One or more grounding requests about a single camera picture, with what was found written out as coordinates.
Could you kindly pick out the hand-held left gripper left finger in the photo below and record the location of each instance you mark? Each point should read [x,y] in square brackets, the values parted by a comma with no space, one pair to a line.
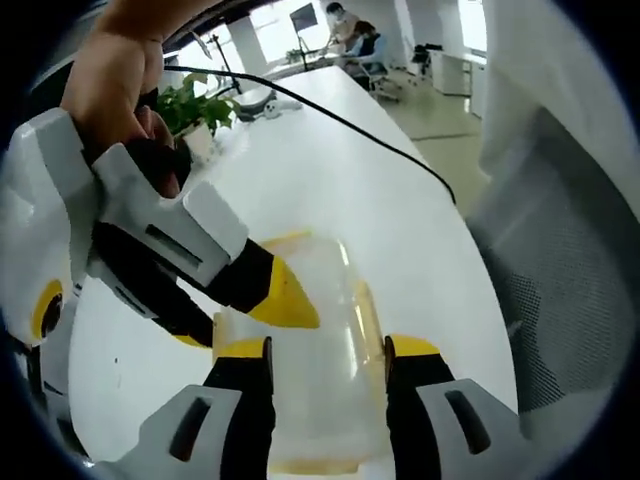
[235,415]

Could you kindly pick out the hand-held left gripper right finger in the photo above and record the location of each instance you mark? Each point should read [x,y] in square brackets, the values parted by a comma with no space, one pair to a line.
[430,425]

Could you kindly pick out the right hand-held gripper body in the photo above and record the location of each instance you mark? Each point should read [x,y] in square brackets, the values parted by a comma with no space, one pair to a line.
[40,210]

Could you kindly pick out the clear box with yellow buckle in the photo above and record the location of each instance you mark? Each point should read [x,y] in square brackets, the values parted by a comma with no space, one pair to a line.
[325,300]

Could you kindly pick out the person's right hand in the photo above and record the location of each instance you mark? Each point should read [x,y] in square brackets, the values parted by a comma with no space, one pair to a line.
[110,80]

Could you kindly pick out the white plant pot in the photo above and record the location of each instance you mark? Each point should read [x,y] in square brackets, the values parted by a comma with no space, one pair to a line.
[200,140]

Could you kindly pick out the green potted plant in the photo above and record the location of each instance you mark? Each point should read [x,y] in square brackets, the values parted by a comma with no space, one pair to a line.
[200,107]

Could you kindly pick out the small white device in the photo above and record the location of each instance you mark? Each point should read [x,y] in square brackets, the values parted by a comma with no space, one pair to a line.
[274,109]

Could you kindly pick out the black tripod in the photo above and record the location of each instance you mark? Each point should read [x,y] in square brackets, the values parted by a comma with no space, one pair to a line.
[225,57]

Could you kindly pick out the grey mesh chair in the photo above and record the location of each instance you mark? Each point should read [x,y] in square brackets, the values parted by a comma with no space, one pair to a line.
[550,275]

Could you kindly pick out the black screen on stand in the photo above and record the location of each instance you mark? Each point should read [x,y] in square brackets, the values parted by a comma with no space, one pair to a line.
[303,16]

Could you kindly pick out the black office chair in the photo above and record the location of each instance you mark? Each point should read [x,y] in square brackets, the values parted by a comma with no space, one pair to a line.
[421,57]

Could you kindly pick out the white cabinet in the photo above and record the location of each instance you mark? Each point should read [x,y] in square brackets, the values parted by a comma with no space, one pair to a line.
[450,72]

